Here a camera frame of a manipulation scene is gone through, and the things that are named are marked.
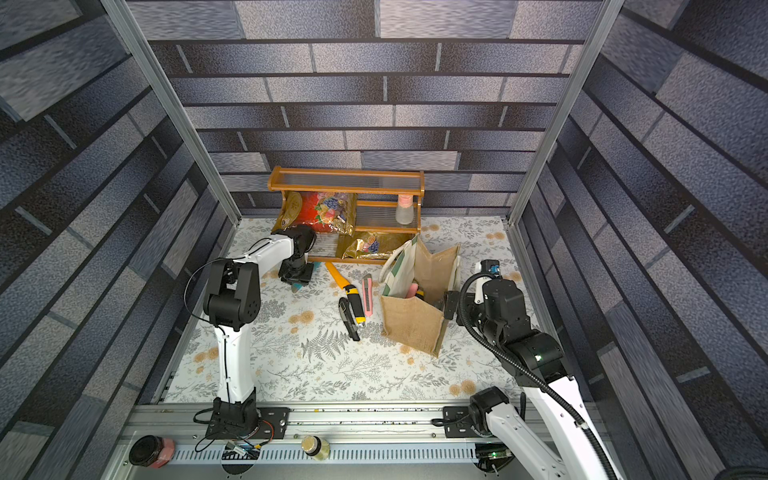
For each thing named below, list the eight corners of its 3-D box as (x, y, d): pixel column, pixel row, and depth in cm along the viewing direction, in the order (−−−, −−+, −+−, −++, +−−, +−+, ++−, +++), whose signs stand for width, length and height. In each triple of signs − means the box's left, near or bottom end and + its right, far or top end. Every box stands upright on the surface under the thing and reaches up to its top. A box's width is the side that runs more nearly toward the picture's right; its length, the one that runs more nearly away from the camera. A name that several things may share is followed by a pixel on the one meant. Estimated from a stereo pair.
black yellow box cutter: (349, 343, 89) (348, 341, 87) (336, 303, 98) (335, 300, 96) (360, 339, 90) (360, 336, 88) (346, 299, 99) (346, 296, 97)
